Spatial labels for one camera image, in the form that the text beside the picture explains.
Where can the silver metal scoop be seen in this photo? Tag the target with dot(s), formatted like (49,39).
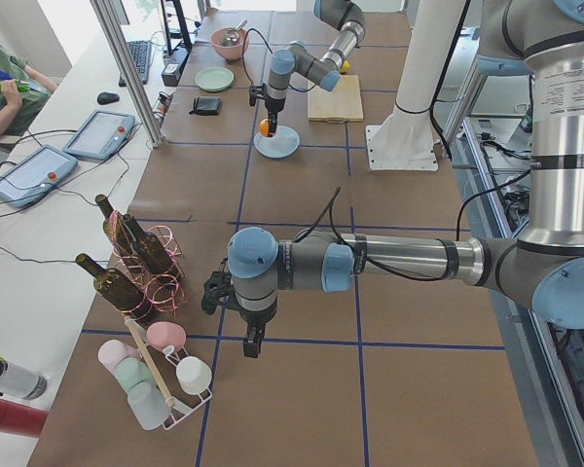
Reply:
(232,35)

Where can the wooden cutting board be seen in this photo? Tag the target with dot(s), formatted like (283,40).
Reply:
(342,104)

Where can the aluminium frame post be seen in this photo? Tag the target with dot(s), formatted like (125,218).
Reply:
(110,25)

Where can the red water bottle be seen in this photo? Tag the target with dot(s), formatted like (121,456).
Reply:
(22,420)

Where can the grey water bottle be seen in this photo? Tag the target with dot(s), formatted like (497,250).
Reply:
(19,382)

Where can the wooden rack handle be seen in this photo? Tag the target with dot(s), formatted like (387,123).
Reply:
(139,337)

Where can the pink bowl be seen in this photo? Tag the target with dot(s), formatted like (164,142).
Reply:
(231,50)

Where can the orange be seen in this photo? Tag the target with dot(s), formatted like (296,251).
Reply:
(263,127)

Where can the white plastic cup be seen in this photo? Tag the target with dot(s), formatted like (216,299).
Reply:
(194,375)

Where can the near teach pendant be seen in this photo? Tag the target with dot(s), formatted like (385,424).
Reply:
(31,179)

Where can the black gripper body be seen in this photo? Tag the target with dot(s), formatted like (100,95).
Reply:
(274,105)
(256,320)

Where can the person in green shirt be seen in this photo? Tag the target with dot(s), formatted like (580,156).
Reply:
(24,91)

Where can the dark wine bottle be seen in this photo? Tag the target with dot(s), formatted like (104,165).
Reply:
(114,286)
(113,226)
(149,249)

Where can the green plate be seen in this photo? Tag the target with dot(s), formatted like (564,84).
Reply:
(214,79)

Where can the light pink plastic cup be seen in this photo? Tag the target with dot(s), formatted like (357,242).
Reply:
(113,352)

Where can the light blue plate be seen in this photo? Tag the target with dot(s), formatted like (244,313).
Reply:
(282,145)

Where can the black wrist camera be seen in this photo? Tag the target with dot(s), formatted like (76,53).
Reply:
(216,289)
(256,93)

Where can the teach pendant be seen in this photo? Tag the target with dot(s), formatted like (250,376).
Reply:
(31,179)
(100,136)

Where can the far teach pendant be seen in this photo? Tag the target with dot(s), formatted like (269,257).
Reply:
(100,136)

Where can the white wire cup rack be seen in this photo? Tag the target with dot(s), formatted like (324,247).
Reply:
(176,384)

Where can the grey plastic cup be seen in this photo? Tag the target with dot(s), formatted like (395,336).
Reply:
(148,405)

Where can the black computer mouse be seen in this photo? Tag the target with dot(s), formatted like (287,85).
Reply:
(107,97)

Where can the mint green plastic cup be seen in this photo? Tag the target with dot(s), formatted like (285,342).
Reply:
(131,371)

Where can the black keyboard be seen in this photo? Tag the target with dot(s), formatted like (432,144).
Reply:
(140,51)

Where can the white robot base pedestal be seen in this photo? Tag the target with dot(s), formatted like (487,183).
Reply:
(404,141)

